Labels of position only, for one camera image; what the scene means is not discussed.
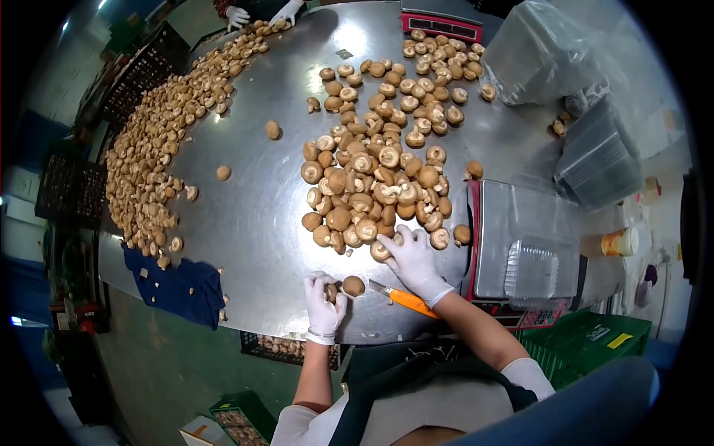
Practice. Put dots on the person's left hand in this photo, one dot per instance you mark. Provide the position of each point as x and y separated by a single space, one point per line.
321 309

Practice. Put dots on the person's right hand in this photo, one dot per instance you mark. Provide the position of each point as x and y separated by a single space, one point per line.
417 267

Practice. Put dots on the person's right index finger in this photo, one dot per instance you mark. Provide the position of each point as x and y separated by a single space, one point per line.
389 245

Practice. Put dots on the person's left fingers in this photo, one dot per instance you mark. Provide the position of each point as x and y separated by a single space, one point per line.
319 283

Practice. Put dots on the person's right fingers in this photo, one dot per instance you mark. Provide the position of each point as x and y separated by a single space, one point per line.
413 237

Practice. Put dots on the person's left thumb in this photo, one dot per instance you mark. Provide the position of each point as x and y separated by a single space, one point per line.
341 305

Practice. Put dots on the pale upturned mushroom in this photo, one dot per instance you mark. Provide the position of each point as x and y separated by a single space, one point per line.
380 252

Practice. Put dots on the small trimmed brown mushroom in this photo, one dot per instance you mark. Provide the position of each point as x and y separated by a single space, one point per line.
331 291

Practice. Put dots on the round brown mushroom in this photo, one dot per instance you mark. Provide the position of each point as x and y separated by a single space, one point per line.
462 235
223 172
273 129
474 169
559 128
488 92
353 286

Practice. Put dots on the black crate of mushrooms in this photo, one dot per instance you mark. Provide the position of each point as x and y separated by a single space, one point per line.
284 348

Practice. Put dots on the big pile of brown mushrooms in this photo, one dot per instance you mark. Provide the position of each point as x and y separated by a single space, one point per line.
373 173

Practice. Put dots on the red and silver scale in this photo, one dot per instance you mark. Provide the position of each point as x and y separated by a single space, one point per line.
521 256

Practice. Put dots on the clear plastic tray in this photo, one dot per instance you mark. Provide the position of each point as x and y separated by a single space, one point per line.
533 270

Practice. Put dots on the person's body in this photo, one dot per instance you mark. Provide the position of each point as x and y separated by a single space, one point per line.
446 401

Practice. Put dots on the dark blue cloth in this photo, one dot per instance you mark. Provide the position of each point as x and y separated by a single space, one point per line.
176 287

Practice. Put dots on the green box of mushrooms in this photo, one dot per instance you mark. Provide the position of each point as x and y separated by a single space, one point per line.
241 419

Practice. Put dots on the small heap of mushrooms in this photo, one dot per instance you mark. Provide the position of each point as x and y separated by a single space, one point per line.
443 56

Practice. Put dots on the cardboard box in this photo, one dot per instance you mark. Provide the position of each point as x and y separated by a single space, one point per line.
202 432

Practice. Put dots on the green plastic crate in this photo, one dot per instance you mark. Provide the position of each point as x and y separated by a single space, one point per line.
580 343

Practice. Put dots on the stack of clear plastic containers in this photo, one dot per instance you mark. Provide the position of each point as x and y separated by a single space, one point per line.
599 159

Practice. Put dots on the yellow and white cup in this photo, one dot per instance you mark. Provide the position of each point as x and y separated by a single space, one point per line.
619 242

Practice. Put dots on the long row of mushrooms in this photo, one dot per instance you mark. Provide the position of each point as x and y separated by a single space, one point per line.
167 139

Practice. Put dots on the red scale with display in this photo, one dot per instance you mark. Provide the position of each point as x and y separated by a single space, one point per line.
442 21

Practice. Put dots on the stack of clear plastic bags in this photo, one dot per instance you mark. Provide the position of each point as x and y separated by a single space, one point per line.
541 53

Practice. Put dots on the stack of black crates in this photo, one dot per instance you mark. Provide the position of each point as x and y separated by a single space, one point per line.
139 78

